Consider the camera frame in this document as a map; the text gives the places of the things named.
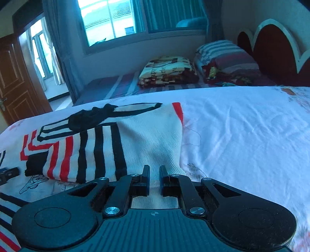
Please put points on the bed with striped sheet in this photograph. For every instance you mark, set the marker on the bed with striped sheet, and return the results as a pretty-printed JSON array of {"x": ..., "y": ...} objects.
[{"x": 121, "y": 84}]

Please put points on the red printed cloth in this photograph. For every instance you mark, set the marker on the red printed cloth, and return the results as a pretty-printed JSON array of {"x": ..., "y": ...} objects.
[{"x": 219, "y": 74}]

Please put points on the white bed sheet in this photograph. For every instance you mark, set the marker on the white bed sheet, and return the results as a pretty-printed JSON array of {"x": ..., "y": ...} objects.
[{"x": 242, "y": 133}]

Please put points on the large window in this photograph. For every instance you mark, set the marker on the large window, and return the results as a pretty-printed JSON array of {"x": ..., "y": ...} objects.
[{"x": 104, "y": 19}]

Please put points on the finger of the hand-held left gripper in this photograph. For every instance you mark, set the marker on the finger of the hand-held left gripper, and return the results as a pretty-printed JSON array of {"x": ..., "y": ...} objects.
[{"x": 9, "y": 174}]

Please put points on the teal curtain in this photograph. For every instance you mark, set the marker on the teal curtain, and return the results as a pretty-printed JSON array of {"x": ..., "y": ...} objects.
[{"x": 167, "y": 12}]

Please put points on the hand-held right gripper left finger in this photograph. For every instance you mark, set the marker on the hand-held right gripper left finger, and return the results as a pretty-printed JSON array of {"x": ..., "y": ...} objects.
[{"x": 145, "y": 180}]

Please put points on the red black white striped sweater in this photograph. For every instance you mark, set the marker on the red black white striped sweater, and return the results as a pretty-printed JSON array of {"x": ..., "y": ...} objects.
[{"x": 145, "y": 135}]

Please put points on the brown wooden door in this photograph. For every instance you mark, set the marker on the brown wooden door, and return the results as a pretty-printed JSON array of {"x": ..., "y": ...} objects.
[{"x": 17, "y": 80}]

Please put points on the grey curtain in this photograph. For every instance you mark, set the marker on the grey curtain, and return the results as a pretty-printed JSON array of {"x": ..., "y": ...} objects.
[
  {"x": 60, "y": 48},
  {"x": 214, "y": 21}
]

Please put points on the teal cushion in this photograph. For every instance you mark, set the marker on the teal cushion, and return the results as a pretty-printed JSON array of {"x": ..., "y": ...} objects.
[{"x": 191, "y": 22}]

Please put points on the striped pillow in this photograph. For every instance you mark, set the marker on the striped pillow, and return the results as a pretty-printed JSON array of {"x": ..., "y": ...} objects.
[{"x": 218, "y": 51}]

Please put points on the red scalloped headboard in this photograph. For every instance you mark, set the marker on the red scalloped headboard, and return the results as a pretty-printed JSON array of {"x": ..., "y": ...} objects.
[{"x": 273, "y": 48}]

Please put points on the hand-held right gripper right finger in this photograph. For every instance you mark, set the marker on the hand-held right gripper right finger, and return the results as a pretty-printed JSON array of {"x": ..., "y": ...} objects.
[{"x": 163, "y": 180}]

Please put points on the white sheer curtain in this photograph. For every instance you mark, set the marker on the white sheer curtain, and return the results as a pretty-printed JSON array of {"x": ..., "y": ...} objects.
[{"x": 54, "y": 60}]

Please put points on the yellow patterned pillow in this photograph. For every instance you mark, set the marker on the yellow patterned pillow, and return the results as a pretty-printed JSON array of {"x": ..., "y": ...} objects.
[{"x": 164, "y": 70}]

